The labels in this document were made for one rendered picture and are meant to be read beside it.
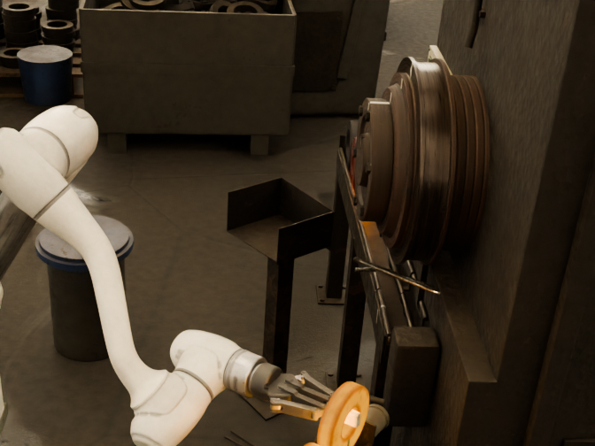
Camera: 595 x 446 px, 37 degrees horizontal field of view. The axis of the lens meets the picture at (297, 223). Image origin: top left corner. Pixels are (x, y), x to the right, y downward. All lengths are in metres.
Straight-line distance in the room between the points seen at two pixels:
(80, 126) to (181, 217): 2.10
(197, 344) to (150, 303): 1.58
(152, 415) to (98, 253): 0.34
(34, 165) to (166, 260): 1.94
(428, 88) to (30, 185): 0.83
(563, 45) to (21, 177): 1.04
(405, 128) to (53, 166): 0.73
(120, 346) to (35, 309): 1.67
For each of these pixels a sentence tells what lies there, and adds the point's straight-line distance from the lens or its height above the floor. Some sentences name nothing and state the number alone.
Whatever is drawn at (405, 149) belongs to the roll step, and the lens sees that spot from 1.90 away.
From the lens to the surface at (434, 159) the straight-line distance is 1.86.
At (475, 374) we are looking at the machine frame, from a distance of 1.84.
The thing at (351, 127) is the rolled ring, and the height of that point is 0.74.
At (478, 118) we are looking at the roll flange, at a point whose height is 1.28.
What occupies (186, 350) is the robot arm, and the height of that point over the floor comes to 0.81.
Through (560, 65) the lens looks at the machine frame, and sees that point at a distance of 1.55.
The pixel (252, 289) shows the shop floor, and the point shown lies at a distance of 3.58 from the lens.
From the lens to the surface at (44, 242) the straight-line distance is 3.07.
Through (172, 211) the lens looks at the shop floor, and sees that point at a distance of 4.12.
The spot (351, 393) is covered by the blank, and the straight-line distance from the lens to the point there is 1.78.
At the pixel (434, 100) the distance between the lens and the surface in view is 1.90.
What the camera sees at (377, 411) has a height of 0.69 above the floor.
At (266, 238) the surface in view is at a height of 0.60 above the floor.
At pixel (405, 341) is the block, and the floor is 0.80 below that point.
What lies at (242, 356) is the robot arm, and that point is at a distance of 1.90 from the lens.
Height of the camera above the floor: 1.99
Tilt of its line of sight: 29 degrees down
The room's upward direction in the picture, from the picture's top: 4 degrees clockwise
